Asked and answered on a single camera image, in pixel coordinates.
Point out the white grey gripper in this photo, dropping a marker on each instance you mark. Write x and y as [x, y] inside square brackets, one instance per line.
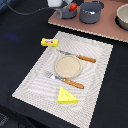
[58, 3]

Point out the red toy tomato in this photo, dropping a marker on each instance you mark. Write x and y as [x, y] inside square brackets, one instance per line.
[73, 6]

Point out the grey two-handled toy pot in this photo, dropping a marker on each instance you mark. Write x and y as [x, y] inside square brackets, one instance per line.
[90, 12]

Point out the yellow toy butter block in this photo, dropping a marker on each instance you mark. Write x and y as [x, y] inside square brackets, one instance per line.
[49, 42]

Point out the yellow toy cheese wedge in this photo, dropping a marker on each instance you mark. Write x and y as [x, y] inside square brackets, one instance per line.
[66, 97]

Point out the grey toy saucepan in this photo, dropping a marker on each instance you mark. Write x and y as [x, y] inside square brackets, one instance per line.
[64, 13]

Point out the brown toy stove top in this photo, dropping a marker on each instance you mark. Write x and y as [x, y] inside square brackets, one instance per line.
[105, 27]

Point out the round wooden plate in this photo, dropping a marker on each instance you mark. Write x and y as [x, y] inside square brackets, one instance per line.
[68, 66]

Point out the beige toy bowl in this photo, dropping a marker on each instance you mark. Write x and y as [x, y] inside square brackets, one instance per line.
[122, 14]

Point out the toy knife orange handle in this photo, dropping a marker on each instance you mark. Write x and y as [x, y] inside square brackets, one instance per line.
[79, 56]

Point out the toy fork orange handle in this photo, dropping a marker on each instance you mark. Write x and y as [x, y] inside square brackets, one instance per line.
[65, 80]

